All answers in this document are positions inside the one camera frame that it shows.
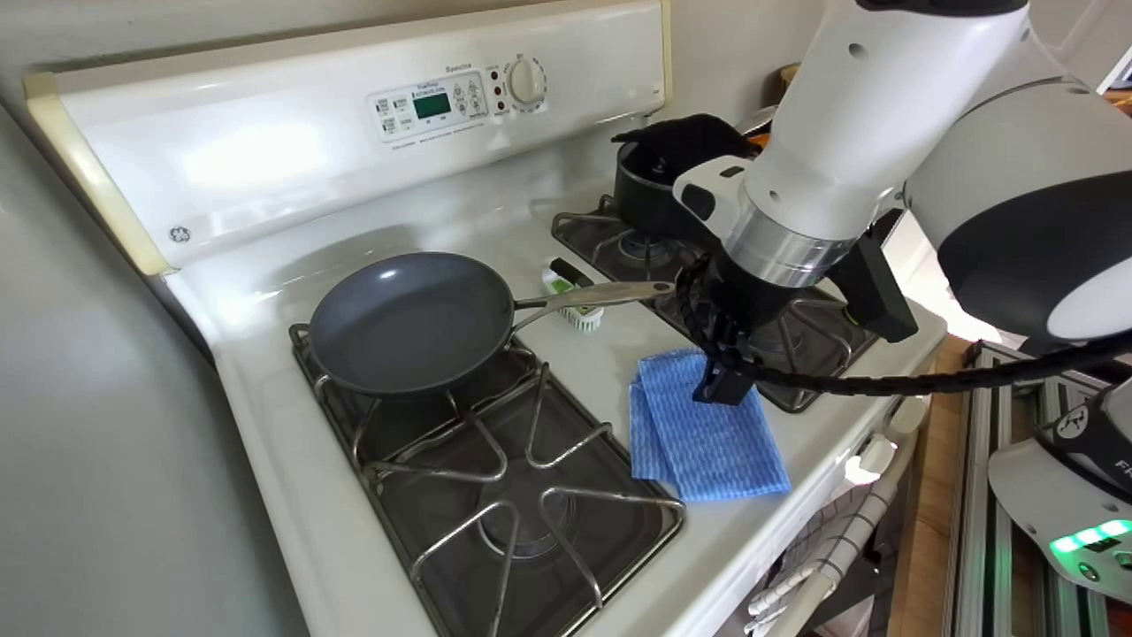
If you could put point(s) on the striped dish towel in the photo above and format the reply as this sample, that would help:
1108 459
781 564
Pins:
827 552

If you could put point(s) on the grey frying pan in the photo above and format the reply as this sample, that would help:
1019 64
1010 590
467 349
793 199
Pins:
408 322

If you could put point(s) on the black metal burner grate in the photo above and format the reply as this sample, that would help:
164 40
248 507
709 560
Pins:
614 251
498 507

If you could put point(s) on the white gas stove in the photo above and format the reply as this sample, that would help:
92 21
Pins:
295 153

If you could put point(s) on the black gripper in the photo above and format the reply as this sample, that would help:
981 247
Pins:
746 302

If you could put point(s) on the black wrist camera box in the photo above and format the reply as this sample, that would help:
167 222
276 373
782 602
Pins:
880 288

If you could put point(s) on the white panel door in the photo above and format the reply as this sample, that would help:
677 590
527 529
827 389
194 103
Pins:
1092 30

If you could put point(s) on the blue cleaning cloth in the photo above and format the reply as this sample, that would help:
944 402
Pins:
709 455

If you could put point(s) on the small white green device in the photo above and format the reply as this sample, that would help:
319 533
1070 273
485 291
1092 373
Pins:
560 273

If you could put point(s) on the grey refrigerator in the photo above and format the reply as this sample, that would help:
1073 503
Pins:
92 412

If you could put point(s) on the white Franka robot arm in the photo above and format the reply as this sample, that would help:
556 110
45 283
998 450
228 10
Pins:
873 94

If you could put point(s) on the metal cart frame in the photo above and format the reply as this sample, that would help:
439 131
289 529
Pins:
979 472

